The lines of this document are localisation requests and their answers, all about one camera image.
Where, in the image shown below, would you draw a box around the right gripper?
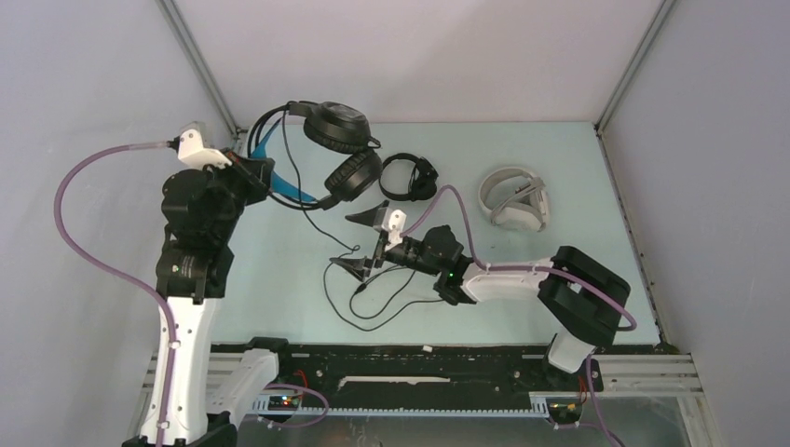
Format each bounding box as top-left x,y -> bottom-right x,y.
331,201 -> 442,282

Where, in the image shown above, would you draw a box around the aluminium frame rail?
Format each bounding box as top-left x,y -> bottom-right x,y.
154,0 -> 248,278

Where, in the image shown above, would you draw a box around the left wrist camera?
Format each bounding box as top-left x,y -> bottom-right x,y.
167,121 -> 231,170

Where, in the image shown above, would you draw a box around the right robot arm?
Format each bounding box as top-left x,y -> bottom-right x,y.
330,201 -> 637,389

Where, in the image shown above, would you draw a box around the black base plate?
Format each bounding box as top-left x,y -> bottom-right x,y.
236,332 -> 603,412

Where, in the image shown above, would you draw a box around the white headphones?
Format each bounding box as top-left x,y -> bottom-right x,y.
477,166 -> 550,232

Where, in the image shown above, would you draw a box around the blue black headphones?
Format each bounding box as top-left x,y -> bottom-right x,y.
246,101 -> 383,212

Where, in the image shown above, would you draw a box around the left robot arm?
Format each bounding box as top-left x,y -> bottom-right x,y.
125,154 -> 294,446

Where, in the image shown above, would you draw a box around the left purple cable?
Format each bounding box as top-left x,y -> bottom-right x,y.
53,140 -> 184,447

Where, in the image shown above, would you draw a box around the white cable duct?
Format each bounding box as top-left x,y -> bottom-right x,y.
246,394 -> 551,417

